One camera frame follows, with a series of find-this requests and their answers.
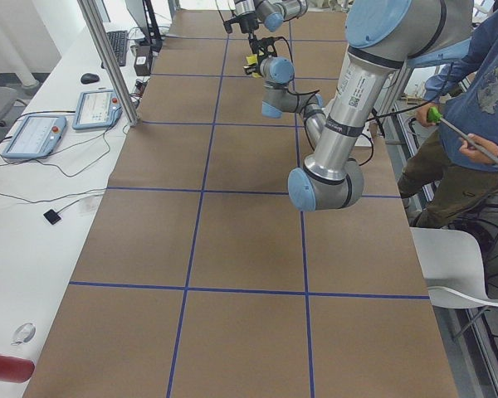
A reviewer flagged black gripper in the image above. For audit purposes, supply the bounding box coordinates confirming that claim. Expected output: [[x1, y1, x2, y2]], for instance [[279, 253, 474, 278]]
[[245, 36, 277, 77]]

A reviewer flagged yellow plastic cup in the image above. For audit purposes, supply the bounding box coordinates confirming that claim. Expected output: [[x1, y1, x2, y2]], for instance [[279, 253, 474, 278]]
[[243, 54, 258, 75]]

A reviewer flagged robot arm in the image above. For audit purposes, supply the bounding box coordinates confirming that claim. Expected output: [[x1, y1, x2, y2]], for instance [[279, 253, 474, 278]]
[[248, 1, 473, 211], [224, 0, 308, 34]]

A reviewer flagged person's left hand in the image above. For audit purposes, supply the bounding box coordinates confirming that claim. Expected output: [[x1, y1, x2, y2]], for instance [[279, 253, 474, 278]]
[[415, 103, 437, 127]]

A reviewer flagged person's right hand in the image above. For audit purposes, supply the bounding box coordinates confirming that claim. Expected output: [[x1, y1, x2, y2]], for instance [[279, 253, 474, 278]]
[[459, 133, 498, 165]]

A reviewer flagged brown box on desk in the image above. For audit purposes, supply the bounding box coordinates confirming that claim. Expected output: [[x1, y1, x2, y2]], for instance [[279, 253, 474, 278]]
[[134, 46, 153, 76]]

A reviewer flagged monitor on stand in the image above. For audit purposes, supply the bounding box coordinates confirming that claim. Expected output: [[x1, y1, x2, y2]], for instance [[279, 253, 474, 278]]
[[124, 0, 163, 52]]

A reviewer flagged black keyboard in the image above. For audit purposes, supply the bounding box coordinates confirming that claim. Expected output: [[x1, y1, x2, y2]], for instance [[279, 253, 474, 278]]
[[106, 30, 128, 66]]

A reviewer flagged teach pendant far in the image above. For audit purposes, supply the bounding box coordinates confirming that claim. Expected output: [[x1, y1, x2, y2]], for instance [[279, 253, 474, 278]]
[[72, 90, 122, 130]]

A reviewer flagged teach pendant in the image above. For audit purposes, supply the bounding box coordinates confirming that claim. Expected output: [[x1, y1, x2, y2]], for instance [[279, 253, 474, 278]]
[[72, 90, 122, 130], [2, 115, 67, 159]]

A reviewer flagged black computer mouse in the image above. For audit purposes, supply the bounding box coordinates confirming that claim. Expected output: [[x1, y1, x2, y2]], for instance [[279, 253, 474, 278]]
[[81, 73, 100, 85]]

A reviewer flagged person in blue hoodie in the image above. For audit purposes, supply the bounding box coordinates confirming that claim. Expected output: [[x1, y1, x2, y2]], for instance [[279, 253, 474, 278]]
[[398, 8, 498, 228]]

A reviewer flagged teach pendant near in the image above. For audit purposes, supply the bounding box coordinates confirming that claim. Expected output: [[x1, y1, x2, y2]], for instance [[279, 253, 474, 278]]
[[2, 115, 67, 159]]

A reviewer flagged small black square device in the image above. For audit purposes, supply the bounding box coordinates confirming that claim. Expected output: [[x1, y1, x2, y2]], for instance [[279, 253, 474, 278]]
[[43, 209, 61, 225]]

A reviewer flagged white chair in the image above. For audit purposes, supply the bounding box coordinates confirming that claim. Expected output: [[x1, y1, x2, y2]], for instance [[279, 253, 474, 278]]
[[409, 226, 498, 342]]

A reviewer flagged clear plastic bag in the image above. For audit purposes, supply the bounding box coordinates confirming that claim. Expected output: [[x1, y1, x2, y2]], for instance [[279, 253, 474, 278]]
[[11, 323, 37, 346]]

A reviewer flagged red cylinder object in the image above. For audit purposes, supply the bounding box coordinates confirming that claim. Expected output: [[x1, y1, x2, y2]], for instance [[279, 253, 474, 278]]
[[0, 354, 35, 383]]

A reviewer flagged aluminium frame post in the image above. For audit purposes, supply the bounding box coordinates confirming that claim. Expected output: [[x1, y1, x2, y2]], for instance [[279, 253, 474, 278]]
[[77, 0, 139, 127]]

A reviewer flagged grey rod green handle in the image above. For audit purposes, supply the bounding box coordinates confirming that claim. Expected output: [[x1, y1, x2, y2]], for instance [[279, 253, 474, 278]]
[[428, 108, 498, 166]]

